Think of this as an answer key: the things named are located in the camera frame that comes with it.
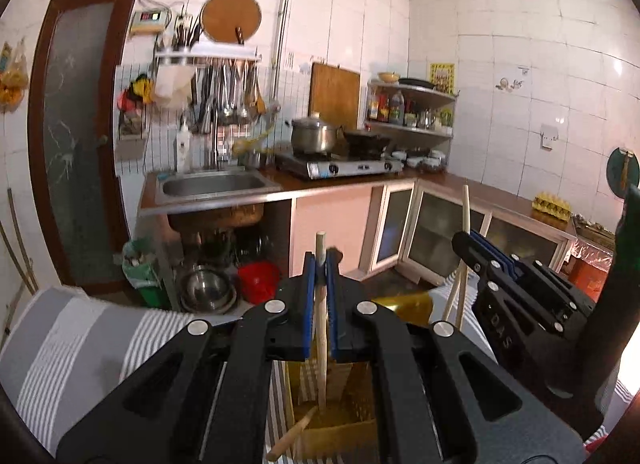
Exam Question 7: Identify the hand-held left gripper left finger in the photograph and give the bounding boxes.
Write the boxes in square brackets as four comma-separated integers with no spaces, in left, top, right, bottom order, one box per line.
[56,251,318,464]

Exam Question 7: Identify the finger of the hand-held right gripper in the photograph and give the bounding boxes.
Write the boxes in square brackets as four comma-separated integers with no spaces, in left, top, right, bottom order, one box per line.
[470,231,593,325]
[451,230,561,340]

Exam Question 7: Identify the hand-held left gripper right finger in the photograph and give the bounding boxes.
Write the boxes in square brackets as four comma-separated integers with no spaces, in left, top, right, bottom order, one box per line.
[325,248,586,464]

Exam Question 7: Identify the yellow perforated utensil holder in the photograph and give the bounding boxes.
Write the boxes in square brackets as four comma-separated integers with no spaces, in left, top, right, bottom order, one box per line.
[272,294,433,462]

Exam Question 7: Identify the row of hanging kitchen utensils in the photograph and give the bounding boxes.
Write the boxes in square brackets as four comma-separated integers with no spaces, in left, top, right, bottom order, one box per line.
[192,59,268,135]

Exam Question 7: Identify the red plastic basin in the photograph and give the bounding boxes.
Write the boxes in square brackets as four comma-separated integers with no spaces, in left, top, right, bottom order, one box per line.
[237,260,282,305]

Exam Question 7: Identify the red cabinet with plastic cover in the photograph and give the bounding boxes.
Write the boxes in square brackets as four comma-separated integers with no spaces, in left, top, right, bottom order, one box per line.
[560,214,618,290]

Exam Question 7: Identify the yellow egg carton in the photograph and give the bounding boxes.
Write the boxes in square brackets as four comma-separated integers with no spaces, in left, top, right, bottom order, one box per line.
[531,191,572,219]

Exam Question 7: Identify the kitchen counter with cabinets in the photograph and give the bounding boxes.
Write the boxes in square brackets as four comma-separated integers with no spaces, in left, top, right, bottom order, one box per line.
[140,169,578,295]

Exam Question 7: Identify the stack of steel basins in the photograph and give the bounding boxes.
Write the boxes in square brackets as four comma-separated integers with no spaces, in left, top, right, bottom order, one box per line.
[179,264,238,315]

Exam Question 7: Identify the stack of white bowls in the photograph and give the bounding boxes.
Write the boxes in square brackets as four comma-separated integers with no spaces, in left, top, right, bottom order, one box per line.
[392,146,447,172]

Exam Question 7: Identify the steel gas stove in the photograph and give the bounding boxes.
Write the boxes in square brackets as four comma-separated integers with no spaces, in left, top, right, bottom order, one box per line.
[274,149,405,181]

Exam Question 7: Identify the steel corner shelf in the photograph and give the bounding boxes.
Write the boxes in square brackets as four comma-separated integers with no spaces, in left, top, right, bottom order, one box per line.
[366,79,458,170]

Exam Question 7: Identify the steel sink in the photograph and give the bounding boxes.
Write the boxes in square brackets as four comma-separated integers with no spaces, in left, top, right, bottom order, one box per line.
[155,166,283,235]

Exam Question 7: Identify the black wok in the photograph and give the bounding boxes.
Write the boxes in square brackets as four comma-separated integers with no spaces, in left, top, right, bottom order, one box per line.
[342,129,392,155]

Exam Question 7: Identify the green trash bin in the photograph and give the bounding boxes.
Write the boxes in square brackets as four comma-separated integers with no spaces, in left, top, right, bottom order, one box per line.
[122,239,171,310]

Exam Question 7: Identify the steel pot with lid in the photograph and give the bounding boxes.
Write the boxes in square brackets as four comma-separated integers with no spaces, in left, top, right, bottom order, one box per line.
[290,114,343,154]

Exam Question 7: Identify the corner shelf with bottles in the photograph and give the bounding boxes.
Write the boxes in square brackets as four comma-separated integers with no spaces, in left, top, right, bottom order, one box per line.
[367,90,456,127]

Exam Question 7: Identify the steel faucet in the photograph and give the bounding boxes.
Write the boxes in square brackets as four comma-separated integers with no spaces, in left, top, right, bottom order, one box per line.
[210,109,231,170]

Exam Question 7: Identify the white soap bottle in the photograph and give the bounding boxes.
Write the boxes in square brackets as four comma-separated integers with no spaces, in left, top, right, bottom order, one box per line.
[173,116,193,172]

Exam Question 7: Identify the rectangular wooden cutting board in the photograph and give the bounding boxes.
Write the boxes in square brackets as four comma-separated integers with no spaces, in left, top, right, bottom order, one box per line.
[307,61,362,131]

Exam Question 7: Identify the grey striped tablecloth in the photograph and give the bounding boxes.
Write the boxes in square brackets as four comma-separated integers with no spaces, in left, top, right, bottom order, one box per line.
[0,269,640,464]

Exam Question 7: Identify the white hanging cloth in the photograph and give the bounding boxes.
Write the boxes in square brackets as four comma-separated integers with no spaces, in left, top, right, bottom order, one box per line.
[151,64,197,110]

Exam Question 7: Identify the colourful hanging bags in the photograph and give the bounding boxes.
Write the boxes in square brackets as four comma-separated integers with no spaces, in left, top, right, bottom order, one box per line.
[117,74,153,112]

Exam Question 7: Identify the brown door with frosted glass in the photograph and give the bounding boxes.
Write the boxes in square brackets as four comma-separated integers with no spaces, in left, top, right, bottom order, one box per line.
[27,0,143,295]

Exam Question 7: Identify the wooden stick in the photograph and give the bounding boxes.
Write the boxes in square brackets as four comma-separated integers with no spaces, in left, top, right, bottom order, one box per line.
[0,221,31,295]
[7,187,39,295]

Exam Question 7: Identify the round wooden cutting board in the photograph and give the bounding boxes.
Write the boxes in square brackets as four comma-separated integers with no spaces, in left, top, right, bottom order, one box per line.
[200,0,262,45]

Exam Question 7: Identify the yellow-green meter box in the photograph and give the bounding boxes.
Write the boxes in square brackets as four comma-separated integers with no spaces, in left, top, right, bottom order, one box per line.
[129,8,168,36]

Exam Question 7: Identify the plastic bag of yellow fruit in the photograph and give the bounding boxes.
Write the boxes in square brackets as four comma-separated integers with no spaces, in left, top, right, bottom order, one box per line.
[0,39,28,110]

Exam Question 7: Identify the yellow hose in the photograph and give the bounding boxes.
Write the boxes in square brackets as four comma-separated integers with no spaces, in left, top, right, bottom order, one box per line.
[232,124,278,157]

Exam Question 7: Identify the yellow wall poster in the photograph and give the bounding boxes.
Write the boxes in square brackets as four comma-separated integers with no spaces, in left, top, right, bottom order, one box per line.
[427,62,456,95]

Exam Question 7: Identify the wire wall basket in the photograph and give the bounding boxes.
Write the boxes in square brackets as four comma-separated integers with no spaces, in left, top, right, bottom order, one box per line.
[117,106,148,140]

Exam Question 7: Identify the steel wall rack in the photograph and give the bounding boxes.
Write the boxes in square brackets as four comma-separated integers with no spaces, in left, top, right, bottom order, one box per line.
[154,43,263,67]

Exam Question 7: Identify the cup of dark-handled utensils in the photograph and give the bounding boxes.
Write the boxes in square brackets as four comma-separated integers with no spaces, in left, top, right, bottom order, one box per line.
[172,14,203,51]

